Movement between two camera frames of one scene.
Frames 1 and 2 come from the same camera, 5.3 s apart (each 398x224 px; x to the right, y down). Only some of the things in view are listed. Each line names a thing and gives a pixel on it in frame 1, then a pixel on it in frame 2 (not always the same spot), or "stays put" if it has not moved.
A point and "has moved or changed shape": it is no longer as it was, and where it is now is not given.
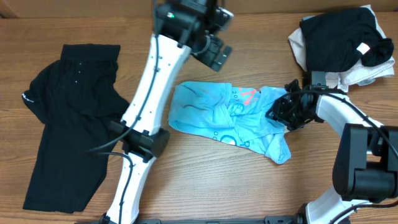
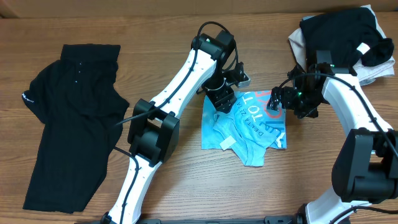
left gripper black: (216, 56) -> (222, 103)
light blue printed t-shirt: (234, 115) has moved or changed shape
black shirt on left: (76, 98) stays put
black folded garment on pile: (334, 41) stays put
